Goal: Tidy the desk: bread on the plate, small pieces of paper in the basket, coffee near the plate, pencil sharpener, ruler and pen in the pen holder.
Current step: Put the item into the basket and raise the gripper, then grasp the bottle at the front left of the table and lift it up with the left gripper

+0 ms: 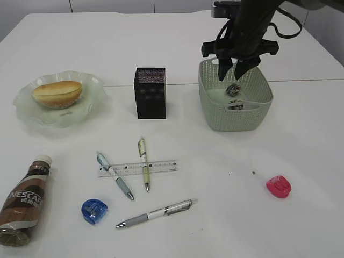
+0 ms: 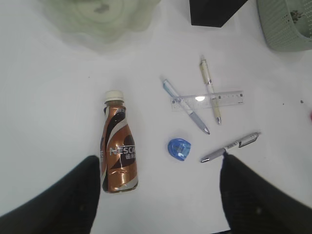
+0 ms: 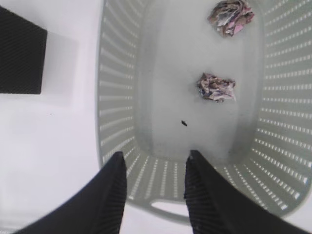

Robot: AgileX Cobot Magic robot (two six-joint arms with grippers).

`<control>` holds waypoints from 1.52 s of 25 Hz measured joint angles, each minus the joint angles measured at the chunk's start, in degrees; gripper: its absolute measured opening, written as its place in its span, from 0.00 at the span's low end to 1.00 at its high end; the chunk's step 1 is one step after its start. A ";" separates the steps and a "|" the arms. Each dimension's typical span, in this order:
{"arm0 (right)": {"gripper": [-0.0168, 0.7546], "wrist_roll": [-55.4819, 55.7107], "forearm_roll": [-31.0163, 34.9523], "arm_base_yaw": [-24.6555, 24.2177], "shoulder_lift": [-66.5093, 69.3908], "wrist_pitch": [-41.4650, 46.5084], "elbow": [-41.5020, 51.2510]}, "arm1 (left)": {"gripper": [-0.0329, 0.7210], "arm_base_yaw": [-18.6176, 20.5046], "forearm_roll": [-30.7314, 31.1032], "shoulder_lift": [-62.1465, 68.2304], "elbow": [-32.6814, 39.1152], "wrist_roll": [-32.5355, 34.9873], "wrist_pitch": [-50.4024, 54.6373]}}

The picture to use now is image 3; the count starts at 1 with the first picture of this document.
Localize paper ball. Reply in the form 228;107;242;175
207;0;254;38
196;73;236;103

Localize light green woven basket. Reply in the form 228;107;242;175
97;0;312;223

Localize black mesh pen holder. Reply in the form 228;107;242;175
0;7;48;95

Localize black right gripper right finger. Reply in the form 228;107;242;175
184;150;305;234

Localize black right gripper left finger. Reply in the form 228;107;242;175
17;151;127;234

